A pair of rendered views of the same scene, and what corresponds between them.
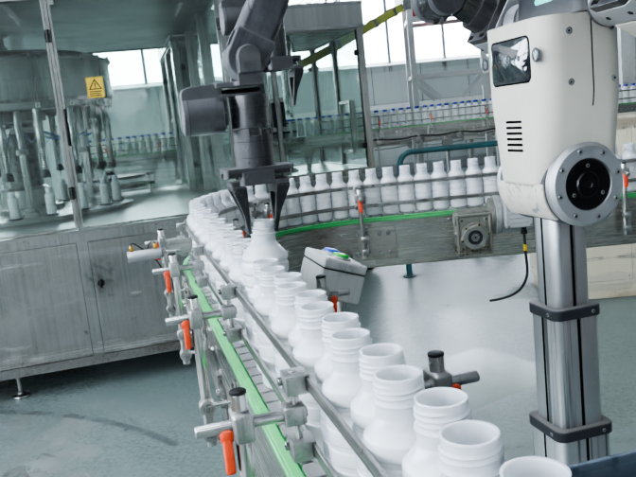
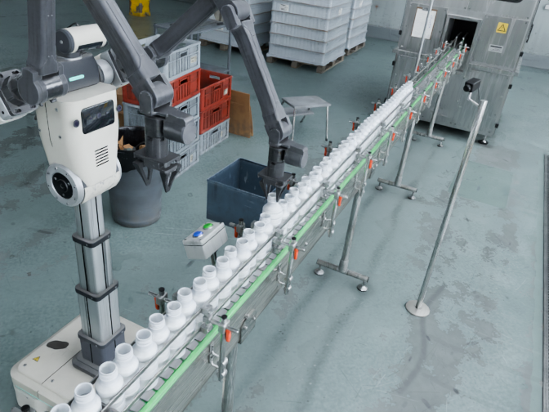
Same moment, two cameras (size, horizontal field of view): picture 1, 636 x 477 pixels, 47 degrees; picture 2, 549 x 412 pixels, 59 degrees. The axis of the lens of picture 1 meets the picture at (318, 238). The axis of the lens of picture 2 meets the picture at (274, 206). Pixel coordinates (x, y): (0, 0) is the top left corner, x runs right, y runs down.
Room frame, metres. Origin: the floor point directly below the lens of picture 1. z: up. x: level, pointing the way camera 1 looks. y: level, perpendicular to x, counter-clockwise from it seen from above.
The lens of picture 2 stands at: (2.27, 0.98, 2.02)
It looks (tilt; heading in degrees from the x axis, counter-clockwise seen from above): 30 degrees down; 217
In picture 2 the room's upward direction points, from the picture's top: 6 degrees clockwise
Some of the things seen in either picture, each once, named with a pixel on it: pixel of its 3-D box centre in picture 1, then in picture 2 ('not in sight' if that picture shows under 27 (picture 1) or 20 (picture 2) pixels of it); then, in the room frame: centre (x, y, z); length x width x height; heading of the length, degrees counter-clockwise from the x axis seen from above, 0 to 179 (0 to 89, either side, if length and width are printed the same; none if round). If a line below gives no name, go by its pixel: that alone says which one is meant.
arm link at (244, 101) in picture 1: (245, 112); (278, 153); (1.10, 0.09, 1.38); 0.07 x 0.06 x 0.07; 104
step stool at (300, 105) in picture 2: not in sight; (298, 115); (-1.99, -2.07, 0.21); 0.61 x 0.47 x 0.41; 67
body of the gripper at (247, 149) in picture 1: (254, 153); (275, 169); (1.10, 0.08, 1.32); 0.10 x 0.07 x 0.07; 104
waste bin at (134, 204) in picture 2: not in sight; (135, 178); (0.40, -1.74, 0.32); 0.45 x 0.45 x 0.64
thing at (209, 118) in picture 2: not in sight; (198, 110); (-0.93, -2.53, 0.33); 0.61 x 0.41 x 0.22; 17
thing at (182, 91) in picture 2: not in sight; (162, 83); (-0.28, -2.27, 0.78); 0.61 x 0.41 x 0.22; 21
